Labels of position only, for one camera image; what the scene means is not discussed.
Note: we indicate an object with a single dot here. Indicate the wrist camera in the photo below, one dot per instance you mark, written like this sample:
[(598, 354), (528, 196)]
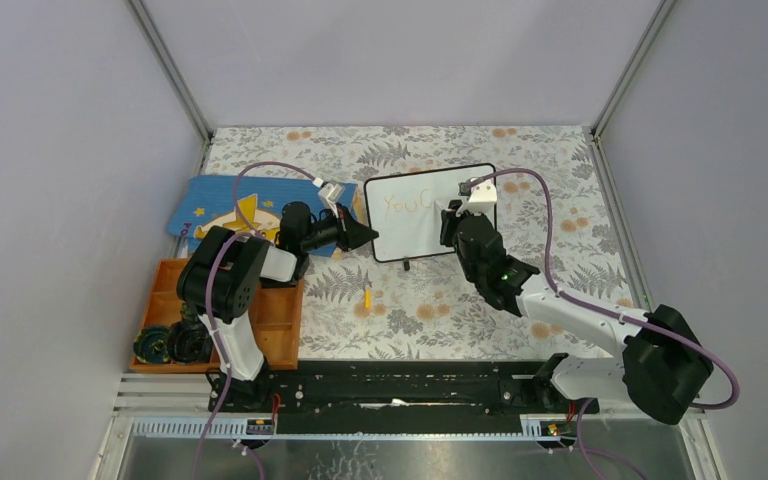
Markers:
[(329, 193), (481, 197)]

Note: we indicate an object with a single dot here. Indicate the dark round object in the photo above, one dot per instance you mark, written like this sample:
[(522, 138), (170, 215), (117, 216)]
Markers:
[(150, 345), (189, 342)]

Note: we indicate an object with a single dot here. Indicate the blue pikachu cloth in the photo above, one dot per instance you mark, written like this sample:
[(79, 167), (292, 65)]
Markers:
[(255, 203)]

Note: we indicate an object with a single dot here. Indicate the yellow marker cap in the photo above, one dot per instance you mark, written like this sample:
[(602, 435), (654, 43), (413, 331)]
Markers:
[(367, 302)]

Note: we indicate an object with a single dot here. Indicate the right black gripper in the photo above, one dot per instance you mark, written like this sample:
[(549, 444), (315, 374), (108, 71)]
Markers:
[(449, 221)]

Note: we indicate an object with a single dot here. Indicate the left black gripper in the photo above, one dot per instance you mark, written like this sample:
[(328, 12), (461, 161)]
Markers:
[(350, 232)]

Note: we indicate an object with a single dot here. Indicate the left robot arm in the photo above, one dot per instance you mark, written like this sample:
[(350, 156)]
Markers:
[(220, 280)]

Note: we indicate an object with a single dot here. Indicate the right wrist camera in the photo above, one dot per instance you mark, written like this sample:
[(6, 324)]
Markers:
[(481, 197)]

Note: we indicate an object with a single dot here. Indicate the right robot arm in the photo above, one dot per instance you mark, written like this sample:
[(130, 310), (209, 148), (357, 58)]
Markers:
[(656, 361)]

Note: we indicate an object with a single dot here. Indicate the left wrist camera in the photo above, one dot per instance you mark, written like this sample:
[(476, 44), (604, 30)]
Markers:
[(329, 193)]

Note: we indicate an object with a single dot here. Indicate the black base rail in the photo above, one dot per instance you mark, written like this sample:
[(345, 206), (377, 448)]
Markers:
[(398, 397)]

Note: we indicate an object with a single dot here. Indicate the black framed whiteboard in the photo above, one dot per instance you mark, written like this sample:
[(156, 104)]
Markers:
[(405, 209)]

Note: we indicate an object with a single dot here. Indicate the floral table mat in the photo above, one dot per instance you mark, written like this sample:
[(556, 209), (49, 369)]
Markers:
[(550, 199)]

